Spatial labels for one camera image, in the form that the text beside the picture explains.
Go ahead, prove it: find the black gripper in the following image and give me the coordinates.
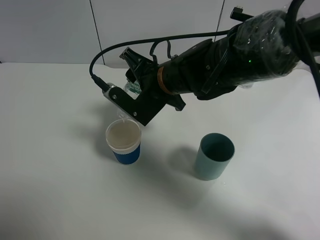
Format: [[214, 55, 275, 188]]
[[119, 47, 186, 111]]

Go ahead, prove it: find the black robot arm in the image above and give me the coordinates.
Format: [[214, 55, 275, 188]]
[[120, 3, 320, 111]]

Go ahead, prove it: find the black camera cable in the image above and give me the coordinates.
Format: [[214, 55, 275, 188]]
[[89, 29, 231, 88]]

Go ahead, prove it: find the teal green plastic cup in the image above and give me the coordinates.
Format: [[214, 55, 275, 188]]
[[193, 133, 235, 181]]

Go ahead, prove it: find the blue and white cup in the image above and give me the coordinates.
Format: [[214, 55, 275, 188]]
[[105, 119, 142, 165]]

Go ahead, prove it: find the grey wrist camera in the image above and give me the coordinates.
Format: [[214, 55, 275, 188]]
[[103, 83, 166, 126]]

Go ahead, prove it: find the clear bottle with green label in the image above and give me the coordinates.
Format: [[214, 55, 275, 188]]
[[116, 79, 143, 123]]

